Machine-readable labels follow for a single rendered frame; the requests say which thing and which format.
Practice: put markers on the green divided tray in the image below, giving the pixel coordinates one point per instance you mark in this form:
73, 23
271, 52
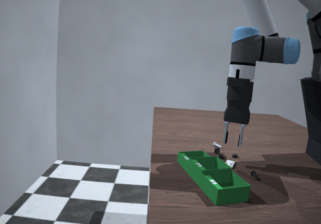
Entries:
214, 177

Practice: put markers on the black bolt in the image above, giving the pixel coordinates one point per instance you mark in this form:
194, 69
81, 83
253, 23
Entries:
254, 174

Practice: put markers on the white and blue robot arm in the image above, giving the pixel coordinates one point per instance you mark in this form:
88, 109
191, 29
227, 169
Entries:
251, 44

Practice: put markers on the white domino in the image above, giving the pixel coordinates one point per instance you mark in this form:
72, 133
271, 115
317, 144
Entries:
230, 163

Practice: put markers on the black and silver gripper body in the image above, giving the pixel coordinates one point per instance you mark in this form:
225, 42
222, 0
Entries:
239, 97

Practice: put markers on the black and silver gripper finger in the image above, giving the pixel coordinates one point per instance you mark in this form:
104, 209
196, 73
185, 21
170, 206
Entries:
226, 132
241, 135

